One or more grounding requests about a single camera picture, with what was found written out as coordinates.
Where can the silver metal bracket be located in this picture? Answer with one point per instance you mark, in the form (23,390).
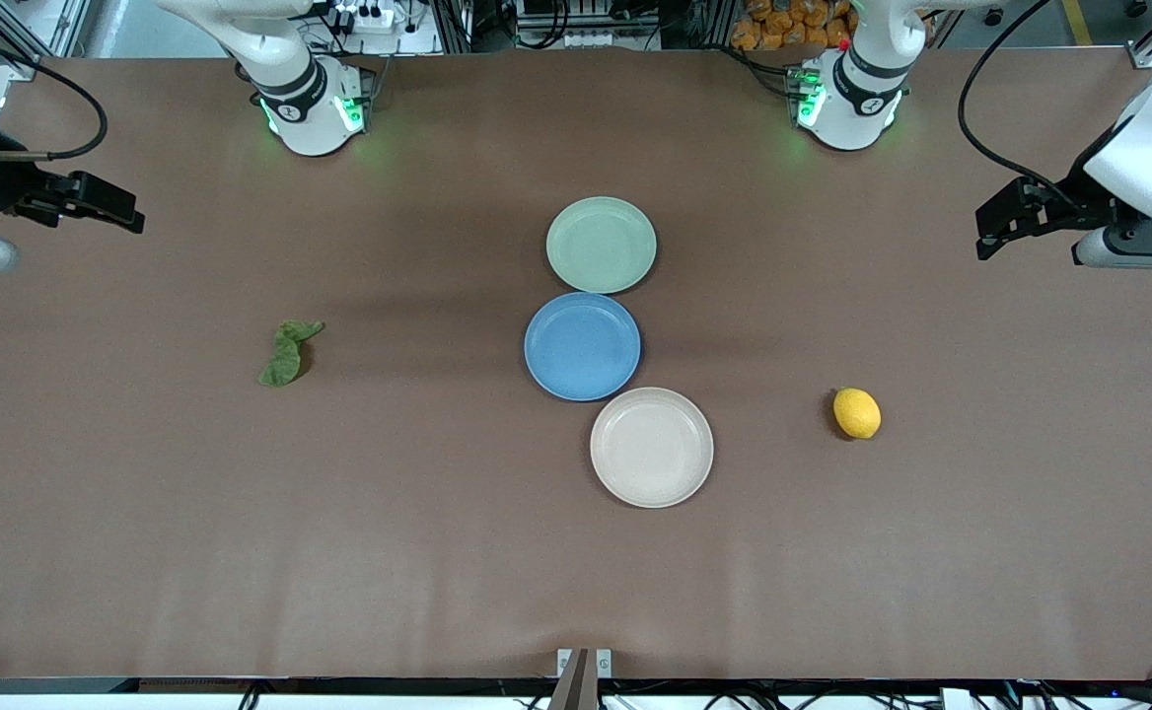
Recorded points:
(604,661)

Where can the white power strip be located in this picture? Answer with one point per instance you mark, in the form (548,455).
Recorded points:
(374,18)

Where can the green lettuce leaf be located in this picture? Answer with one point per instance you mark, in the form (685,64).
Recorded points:
(285,360)

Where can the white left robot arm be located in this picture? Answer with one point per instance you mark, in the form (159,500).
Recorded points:
(857,99)

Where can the aluminium frame rail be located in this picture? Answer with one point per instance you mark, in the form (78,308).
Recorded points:
(24,54)

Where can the beige plate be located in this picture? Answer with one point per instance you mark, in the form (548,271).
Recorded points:
(651,449)

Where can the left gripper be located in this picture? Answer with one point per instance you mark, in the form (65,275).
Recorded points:
(1081,205)

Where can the brown camera post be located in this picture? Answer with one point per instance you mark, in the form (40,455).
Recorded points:
(576,690)

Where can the aluminium frame post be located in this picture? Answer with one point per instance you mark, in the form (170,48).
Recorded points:
(453,30)

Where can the yellow lemon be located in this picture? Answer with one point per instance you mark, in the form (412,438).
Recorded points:
(857,414)

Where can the blue plate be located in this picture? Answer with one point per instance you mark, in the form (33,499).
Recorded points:
(583,347)

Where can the light green plate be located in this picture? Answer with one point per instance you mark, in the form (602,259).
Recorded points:
(601,247)

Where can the bag of orange items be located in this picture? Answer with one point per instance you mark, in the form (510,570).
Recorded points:
(783,25)

